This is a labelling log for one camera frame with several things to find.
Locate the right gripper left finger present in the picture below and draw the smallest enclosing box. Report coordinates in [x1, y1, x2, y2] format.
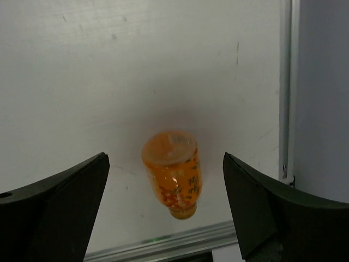
[1, 153, 110, 261]

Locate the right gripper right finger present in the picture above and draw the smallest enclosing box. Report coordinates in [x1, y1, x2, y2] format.
[223, 153, 348, 261]

